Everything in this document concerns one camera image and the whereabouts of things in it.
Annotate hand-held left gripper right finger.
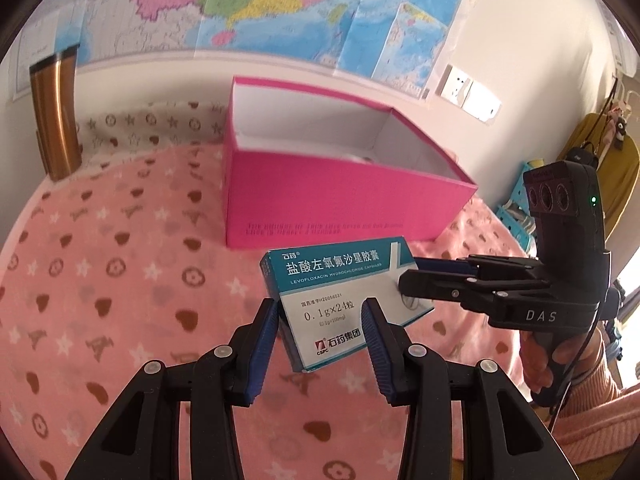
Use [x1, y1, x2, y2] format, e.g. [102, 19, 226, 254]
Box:
[361, 297, 576, 480]

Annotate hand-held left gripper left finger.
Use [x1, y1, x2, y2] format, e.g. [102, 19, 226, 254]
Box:
[65, 297, 279, 480]

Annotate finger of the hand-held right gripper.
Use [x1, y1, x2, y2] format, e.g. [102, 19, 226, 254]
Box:
[397, 269, 551, 311]
[415, 255, 548, 281]

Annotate teal and white medicine box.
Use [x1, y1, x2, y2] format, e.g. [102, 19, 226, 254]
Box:
[259, 236, 435, 373]

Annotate pink cardboard box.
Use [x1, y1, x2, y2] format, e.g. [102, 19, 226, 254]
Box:
[223, 76, 478, 249]

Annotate person's right hand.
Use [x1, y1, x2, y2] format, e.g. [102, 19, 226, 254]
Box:
[517, 330, 601, 398]

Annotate blue plastic basket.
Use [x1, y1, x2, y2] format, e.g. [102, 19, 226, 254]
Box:
[496, 161, 546, 256]

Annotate black bag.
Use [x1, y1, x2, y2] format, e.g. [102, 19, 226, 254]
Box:
[567, 146, 601, 167]

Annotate plush toy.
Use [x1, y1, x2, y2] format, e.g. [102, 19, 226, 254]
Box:
[602, 101, 629, 151]

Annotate copper travel tumbler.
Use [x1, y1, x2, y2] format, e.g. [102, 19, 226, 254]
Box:
[29, 45, 83, 182]

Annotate black cable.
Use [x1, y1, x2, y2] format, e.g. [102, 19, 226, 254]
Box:
[547, 310, 601, 431]

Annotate white wall sockets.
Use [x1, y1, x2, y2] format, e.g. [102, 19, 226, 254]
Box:
[462, 80, 502, 123]

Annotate white wall socket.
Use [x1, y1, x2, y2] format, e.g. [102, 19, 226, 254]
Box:
[435, 64, 473, 108]

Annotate wall map poster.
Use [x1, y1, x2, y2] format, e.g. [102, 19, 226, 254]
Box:
[10, 0, 468, 101]

